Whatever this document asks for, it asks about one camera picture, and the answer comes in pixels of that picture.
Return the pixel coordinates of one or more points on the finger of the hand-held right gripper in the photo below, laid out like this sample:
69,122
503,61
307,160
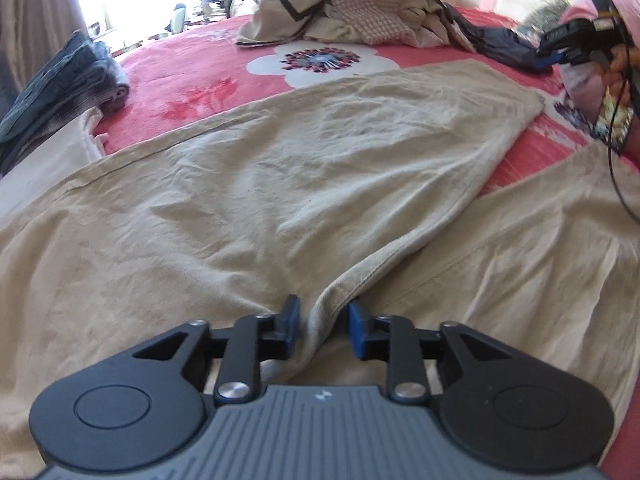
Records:
565,32
555,58

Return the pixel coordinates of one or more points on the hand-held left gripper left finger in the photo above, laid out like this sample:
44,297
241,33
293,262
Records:
292,322

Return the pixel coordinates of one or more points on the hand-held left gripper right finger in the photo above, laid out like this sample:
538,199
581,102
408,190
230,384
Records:
356,330

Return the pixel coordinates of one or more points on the dark navy garment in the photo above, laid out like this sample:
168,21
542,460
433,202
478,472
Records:
500,40

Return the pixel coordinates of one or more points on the beige pants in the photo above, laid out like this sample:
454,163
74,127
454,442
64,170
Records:
300,170

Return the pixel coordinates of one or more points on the person's right forearm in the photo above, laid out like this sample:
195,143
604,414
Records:
580,95

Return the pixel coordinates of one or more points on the person's right hand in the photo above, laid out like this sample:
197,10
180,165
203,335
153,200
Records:
625,65

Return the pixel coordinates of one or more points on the grey patterned pillow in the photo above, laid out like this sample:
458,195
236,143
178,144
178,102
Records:
545,15

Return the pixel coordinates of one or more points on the smartphone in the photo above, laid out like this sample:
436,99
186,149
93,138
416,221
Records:
612,115

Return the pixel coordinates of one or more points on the cream garment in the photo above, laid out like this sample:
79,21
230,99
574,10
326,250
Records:
425,25

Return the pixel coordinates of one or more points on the red floral blanket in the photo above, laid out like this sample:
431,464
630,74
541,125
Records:
200,75

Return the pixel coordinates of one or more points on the beige garment with black diamond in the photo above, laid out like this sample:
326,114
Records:
270,15

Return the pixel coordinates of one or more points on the folded white cloth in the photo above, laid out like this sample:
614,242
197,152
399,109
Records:
45,160

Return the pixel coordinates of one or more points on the grey padded footrest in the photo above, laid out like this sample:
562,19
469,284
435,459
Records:
178,16

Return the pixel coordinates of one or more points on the brown curtain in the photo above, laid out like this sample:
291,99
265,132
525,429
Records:
40,10

